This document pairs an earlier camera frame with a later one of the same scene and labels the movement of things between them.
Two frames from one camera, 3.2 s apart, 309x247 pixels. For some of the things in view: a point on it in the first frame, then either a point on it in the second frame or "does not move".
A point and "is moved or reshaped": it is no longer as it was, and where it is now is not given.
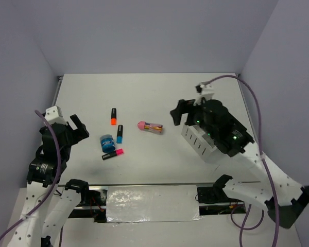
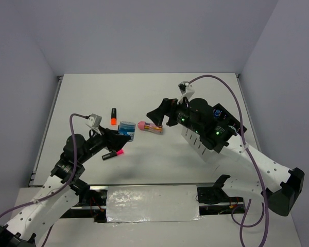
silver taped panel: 154,203 does not move
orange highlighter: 114,117 does not move
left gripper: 82,133 → 111,138
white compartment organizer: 201,139 does not move
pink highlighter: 116,153 does not move
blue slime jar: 107,143 is moved or reshaped
